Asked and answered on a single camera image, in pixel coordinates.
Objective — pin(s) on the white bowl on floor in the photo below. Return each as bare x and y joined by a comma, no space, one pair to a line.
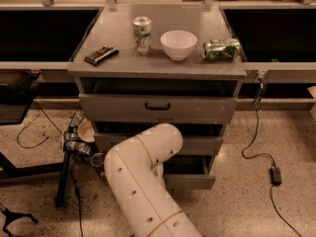
86,131

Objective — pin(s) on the grey drawer cabinet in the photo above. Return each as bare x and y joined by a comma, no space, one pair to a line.
156,74

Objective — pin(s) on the clear plastic cup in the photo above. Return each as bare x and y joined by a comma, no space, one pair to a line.
97,159

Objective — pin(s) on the black stand with tray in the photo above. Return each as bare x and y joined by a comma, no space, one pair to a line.
17,93

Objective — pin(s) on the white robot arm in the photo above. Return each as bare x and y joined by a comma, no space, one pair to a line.
147,206

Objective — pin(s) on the green soda can lying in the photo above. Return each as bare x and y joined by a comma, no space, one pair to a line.
221,49

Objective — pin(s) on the black tripod leg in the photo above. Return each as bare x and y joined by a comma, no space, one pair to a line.
11,216

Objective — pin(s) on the black power adapter with cable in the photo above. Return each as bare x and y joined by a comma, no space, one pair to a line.
276,179

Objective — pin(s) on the grey bottom drawer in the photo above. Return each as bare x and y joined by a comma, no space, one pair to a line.
178,173

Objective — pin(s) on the grey top drawer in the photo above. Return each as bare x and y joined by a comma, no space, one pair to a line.
137,108

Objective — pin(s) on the crumpled chip bag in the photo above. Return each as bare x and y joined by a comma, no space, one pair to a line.
72,141

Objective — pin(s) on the upright white soda can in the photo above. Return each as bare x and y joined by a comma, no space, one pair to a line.
142,34

